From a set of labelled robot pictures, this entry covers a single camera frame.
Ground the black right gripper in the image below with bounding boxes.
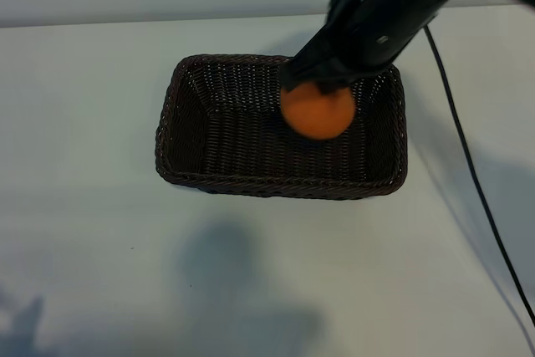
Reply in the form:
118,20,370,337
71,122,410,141
278,0,444,98

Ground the orange citrus fruit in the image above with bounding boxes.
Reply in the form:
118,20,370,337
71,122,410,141
278,79,357,141

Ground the dark brown woven wicker basket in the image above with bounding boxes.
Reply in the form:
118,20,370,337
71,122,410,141
155,54,409,201

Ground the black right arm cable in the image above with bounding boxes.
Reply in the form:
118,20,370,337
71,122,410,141
422,24,535,323

